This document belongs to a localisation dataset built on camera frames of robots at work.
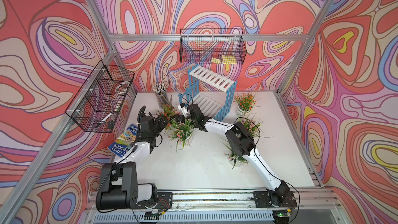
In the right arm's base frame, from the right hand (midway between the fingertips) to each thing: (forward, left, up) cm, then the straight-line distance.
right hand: (172, 125), depth 97 cm
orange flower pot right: (+7, -46, +11) cm, 48 cm away
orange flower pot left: (+2, 0, +11) cm, 11 cm away
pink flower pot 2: (-9, -47, +9) cm, 49 cm away
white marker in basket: (-9, +28, +22) cm, 37 cm away
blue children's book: (-9, +28, -1) cm, 30 cm away
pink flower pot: (-12, -8, +11) cm, 18 cm away
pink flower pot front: (-25, -36, +3) cm, 44 cm away
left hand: (-1, +3, +8) cm, 9 cm away
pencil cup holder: (+18, +7, +14) cm, 24 cm away
